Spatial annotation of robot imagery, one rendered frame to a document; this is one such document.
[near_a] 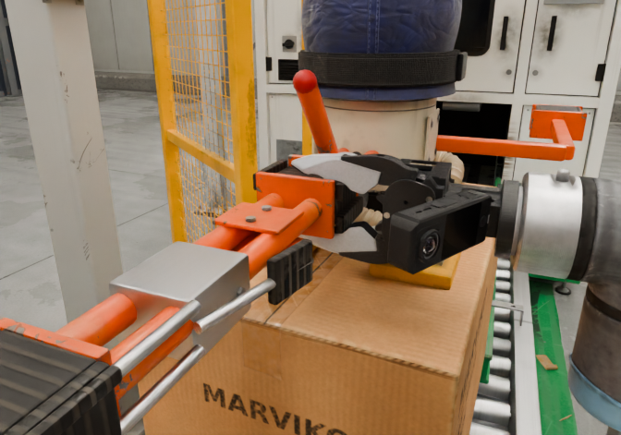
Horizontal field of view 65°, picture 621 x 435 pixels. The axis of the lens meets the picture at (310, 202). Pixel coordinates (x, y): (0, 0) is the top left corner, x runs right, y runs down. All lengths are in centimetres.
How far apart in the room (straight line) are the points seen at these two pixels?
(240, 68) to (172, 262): 94
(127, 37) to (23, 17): 1127
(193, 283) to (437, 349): 27
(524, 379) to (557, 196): 92
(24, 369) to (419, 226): 26
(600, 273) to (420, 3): 36
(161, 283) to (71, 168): 128
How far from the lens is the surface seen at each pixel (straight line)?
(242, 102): 125
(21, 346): 27
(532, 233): 43
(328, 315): 54
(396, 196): 45
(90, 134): 160
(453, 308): 57
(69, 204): 164
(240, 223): 40
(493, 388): 136
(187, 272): 32
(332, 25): 63
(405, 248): 37
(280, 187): 47
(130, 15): 1273
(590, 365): 51
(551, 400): 227
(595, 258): 44
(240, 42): 124
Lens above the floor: 137
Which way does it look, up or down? 19 degrees down
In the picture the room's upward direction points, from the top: straight up
